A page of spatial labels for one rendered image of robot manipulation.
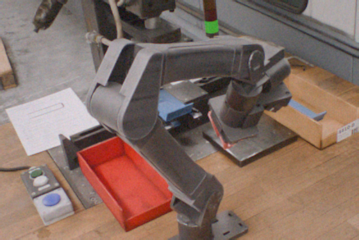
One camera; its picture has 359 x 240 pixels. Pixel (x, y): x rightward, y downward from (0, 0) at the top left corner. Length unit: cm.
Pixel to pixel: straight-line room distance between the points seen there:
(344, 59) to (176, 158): 91
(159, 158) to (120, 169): 43
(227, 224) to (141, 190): 22
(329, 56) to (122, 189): 83
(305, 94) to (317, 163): 26
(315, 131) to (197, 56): 50
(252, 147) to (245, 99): 31
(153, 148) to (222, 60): 18
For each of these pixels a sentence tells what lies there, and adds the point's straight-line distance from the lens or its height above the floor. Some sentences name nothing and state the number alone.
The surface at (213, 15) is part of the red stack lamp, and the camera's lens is 147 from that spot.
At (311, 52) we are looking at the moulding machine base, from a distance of 174.
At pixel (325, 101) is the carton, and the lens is 134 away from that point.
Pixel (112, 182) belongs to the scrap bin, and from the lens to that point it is 118.
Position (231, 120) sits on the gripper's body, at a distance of 97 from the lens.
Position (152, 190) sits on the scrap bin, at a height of 91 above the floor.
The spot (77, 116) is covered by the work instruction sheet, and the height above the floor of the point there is 90.
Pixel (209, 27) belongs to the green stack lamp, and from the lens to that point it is 148.
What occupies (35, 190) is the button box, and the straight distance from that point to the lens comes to 118.
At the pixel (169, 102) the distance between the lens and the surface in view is 128.
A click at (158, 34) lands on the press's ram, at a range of 117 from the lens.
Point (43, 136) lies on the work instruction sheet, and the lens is 142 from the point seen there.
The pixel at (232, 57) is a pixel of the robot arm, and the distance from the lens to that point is 83.
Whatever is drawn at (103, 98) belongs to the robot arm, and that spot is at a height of 127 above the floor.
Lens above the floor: 161
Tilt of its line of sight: 31 degrees down
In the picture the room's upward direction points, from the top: 8 degrees counter-clockwise
